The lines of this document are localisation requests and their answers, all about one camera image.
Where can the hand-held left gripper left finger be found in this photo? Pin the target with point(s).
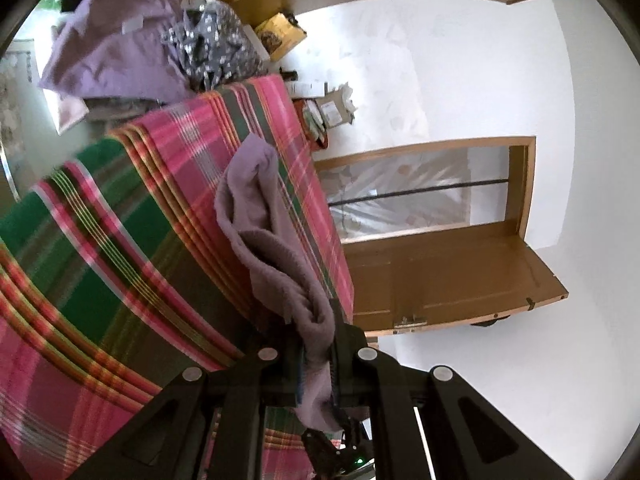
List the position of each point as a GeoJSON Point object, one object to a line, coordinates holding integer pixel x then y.
{"type": "Point", "coordinates": [285, 375]}

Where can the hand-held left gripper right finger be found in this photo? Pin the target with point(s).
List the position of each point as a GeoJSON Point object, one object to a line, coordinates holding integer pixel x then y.
{"type": "Point", "coordinates": [345, 375]}

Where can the purple fleece pants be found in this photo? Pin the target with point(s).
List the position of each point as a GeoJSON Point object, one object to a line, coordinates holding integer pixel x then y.
{"type": "Point", "coordinates": [270, 260]}

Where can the wooden door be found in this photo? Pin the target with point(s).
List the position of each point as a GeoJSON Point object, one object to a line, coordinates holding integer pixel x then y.
{"type": "Point", "coordinates": [450, 280]}

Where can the dark hanging bag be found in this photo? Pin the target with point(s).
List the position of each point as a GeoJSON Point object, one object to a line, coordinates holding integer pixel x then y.
{"type": "Point", "coordinates": [487, 322]}

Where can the doorway with plastic curtain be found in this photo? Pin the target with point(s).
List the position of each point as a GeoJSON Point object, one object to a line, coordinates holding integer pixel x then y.
{"type": "Point", "coordinates": [400, 185]}

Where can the plaid bed sheet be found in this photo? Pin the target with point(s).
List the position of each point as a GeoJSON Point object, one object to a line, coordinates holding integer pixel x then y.
{"type": "Point", "coordinates": [100, 260]}

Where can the red storage box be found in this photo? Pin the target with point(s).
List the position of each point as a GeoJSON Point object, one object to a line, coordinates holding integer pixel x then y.
{"type": "Point", "coordinates": [312, 125]}

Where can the brown cardboard box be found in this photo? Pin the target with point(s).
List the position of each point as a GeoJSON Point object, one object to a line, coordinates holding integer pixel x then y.
{"type": "Point", "coordinates": [335, 107]}

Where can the white carton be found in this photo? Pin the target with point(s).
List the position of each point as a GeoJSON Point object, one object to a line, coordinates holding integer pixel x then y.
{"type": "Point", "coordinates": [307, 89]}

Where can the grey floral cloth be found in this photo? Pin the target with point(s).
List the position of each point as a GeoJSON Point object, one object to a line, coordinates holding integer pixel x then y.
{"type": "Point", "coordinates": [215, 45]}

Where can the yellow cardboard box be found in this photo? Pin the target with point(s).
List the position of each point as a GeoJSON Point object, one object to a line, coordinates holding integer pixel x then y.
{"type": "Point", "coordinates": [280, 35]}

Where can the lilac bedding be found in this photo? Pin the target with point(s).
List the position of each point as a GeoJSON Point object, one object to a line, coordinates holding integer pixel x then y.
{"type": "Point", "coordinates": [110, 50]}

